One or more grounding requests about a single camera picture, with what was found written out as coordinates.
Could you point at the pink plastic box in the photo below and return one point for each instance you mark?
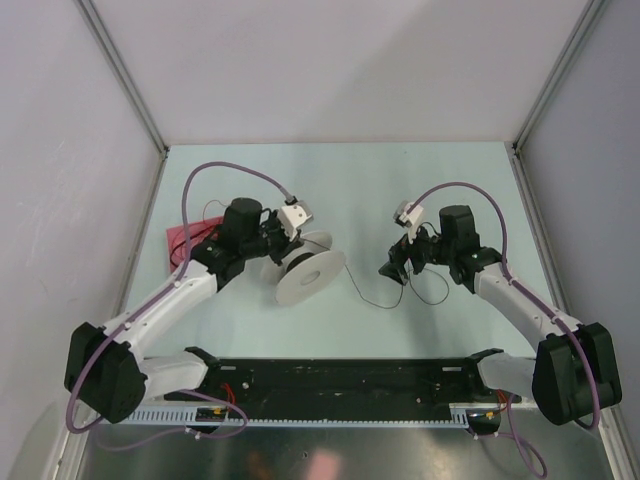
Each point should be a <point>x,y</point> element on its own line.
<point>176,239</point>

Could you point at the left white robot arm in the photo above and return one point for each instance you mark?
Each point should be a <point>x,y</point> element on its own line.
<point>107,368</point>

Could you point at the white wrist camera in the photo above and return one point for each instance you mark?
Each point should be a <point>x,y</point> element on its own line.
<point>409,215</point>
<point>293,216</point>

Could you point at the left aluminium frame post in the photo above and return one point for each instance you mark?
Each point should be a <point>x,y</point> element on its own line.
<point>116,62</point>

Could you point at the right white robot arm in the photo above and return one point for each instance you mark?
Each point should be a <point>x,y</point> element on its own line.
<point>573,373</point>

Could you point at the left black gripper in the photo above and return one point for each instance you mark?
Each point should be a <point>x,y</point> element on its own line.
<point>282,244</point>

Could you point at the right aluminium frame post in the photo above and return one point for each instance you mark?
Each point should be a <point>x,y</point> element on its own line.
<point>569,53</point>

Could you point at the white plastic spool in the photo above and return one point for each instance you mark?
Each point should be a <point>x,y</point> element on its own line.
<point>306,271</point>

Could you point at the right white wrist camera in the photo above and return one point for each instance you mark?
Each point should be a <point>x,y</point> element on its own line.
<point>409,215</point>

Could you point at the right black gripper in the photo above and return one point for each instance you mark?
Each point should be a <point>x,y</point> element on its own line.
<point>405,256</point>

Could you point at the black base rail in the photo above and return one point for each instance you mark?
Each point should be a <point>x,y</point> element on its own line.
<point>348,389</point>

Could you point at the aluminium frame post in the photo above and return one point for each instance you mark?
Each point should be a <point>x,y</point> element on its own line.
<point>116,62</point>
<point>569,53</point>

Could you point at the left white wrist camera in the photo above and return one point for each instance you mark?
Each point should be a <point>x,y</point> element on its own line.
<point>293,216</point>

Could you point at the grey slotted cable duct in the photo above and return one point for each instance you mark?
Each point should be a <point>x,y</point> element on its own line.
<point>455,416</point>

